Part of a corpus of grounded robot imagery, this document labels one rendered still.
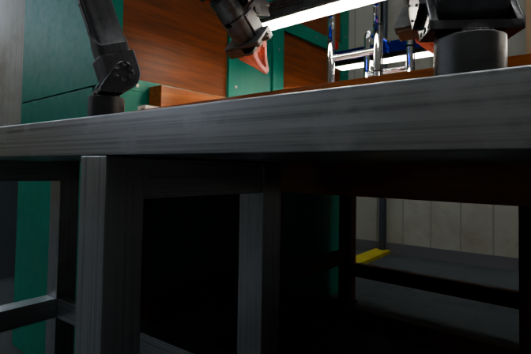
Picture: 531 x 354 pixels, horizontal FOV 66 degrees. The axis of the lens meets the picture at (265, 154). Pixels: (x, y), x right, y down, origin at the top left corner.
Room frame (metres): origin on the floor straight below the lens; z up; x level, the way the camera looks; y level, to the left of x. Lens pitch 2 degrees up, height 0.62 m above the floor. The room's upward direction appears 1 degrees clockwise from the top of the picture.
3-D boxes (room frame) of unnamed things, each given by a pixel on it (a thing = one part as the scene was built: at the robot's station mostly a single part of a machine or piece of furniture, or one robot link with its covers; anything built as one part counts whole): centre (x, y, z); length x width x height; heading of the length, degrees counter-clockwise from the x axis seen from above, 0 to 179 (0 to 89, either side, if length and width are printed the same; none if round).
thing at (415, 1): (0.39, -0.19, 0.77); 0.09 x 0.06 x 0.06; 84
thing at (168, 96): (1.31, 0.23, 0.83); 0.30 x 0.06 x 0.07; 140
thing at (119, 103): (0.74, 0.29, 0.71); 0.20 x 0.07 x 0.08; 53
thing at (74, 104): (1.79, 0.22, 0.42); 1.36 x 0.55 x 0.84; 140
